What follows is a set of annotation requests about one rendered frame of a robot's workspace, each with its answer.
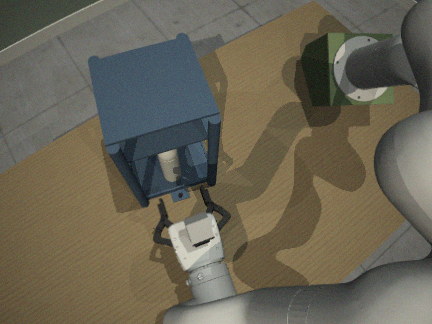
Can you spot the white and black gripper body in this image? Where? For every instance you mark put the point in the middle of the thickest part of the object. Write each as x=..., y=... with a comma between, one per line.
x=189, y=257

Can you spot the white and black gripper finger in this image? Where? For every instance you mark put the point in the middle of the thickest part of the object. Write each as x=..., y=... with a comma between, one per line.
x=211, y=206
x=164, y=222

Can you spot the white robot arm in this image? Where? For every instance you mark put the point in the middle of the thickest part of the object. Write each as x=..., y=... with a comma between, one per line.
x=393, y=293

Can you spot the cream bottle with grey cap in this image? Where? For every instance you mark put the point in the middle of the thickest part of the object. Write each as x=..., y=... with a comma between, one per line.
x=170, y=165

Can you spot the blue shelving unit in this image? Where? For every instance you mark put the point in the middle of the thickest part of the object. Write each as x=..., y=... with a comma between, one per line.
x=152, y=100

